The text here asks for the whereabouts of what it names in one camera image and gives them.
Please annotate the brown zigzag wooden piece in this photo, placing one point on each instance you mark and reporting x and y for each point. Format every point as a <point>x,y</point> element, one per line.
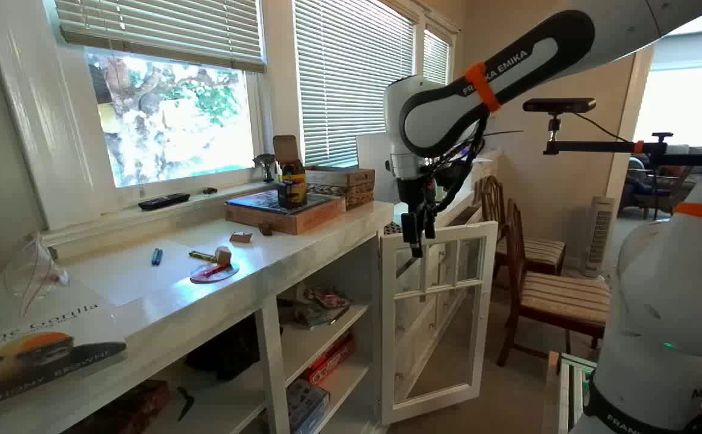
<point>241,236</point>

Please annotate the black stereo camera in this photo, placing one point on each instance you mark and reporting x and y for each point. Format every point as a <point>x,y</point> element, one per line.
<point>557,105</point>

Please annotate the red books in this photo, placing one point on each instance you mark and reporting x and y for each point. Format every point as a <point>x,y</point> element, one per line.
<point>328,363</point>

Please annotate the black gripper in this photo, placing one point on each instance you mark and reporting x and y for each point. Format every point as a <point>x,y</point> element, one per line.
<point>417,200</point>

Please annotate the blue grey books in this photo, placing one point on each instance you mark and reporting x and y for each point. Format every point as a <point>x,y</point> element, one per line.
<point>304,406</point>

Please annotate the wooden chair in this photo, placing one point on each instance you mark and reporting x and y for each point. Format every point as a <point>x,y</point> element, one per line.
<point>557,298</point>
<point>539,253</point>

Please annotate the light wooden block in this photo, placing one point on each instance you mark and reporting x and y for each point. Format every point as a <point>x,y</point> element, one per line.
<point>222,257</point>

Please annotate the narrow white window blind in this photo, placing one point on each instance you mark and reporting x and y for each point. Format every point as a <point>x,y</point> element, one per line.
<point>436,55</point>

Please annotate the white shelf cabinet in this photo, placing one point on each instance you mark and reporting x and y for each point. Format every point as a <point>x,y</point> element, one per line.
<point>272,363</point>

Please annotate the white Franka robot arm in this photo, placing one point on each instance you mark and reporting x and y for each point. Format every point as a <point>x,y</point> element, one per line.
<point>670,305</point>

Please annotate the silver computer monitor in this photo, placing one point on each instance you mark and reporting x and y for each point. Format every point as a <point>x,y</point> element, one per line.
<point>372,156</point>

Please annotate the small black sill object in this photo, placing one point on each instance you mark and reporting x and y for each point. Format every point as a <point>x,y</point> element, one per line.
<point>208,190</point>

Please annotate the large orange hardcover book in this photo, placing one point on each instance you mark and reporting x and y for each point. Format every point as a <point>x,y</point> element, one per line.
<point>284,219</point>

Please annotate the small dark flat object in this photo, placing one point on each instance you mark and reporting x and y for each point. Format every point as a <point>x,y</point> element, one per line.
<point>390,230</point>

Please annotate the blue crayon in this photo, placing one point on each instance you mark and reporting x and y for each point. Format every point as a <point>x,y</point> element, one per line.
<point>156,257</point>

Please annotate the white framed panel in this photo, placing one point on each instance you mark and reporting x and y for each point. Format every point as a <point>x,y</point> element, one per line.
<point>579,393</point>

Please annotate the wide white window blind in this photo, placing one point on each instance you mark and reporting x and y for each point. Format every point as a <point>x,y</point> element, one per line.
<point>156,26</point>

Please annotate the white paned cabinet door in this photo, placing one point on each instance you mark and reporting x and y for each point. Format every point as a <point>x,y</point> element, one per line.
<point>388,322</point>

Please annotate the clear plastic zip bag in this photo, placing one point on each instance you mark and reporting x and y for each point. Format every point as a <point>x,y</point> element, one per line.
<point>31,269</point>

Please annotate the glass window pane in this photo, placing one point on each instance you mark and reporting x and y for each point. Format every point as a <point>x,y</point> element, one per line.
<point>172,120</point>

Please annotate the wooden crate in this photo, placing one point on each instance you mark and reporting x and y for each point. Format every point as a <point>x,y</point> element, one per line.
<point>357,185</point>

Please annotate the white tower fan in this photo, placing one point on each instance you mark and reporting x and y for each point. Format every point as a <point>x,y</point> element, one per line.
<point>598,232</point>

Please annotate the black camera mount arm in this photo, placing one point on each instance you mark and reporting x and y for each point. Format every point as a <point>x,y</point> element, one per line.
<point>591,148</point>

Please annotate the black remote control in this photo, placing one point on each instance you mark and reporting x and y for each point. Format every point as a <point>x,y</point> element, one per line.
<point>161,200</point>

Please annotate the small dark brown piece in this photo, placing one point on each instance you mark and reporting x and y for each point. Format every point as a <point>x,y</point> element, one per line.
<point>266,230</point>

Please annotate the dark brown box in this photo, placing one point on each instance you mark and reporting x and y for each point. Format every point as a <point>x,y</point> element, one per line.
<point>123,410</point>

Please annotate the dark flat book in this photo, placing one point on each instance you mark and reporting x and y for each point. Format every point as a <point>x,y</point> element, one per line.
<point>260,200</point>

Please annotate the stack of magazines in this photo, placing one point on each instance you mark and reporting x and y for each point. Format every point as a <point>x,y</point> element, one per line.
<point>317,307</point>

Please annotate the black fabric bag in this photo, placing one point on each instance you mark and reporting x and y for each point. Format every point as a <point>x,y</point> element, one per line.
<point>224,351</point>

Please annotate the tall white window blind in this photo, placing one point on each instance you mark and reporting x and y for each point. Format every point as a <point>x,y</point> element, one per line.
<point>349,79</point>

